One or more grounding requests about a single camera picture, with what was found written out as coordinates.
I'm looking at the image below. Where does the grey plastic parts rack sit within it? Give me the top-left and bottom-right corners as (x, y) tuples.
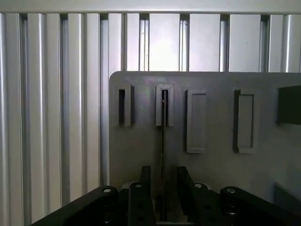
(108, 71), (301, 219)

